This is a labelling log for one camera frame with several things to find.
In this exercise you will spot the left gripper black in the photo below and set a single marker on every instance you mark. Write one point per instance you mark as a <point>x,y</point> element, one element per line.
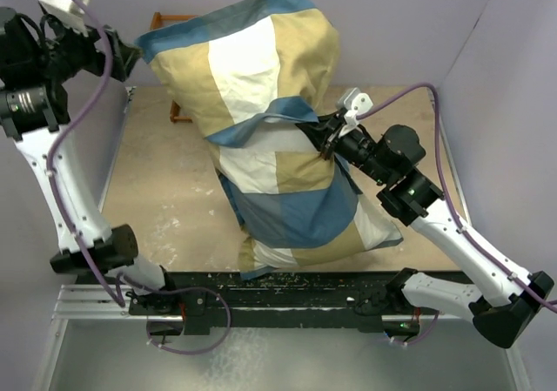
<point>96,57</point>

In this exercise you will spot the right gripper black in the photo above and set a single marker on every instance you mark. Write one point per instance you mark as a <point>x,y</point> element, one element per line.
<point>328,129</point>

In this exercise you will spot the patchwork pillowcase blue beige white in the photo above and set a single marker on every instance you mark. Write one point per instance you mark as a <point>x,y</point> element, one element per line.
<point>248,75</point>

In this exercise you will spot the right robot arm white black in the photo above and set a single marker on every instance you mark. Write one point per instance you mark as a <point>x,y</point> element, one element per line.
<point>501,298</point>

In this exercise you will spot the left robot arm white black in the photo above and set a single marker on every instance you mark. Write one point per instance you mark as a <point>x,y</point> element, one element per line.
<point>36,60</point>

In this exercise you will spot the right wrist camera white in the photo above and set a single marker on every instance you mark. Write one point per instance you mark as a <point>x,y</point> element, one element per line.
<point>354,102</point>

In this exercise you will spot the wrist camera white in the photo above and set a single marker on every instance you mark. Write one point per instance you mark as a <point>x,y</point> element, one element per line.
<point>354,102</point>
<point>68,13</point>

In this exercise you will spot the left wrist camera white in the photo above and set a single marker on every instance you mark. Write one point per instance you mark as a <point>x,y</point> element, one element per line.
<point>68,13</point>

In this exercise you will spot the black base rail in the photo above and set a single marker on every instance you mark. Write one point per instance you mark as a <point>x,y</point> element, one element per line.
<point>203,299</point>

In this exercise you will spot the aluminium frame rail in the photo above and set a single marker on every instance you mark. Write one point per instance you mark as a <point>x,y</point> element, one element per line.
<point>87,302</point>

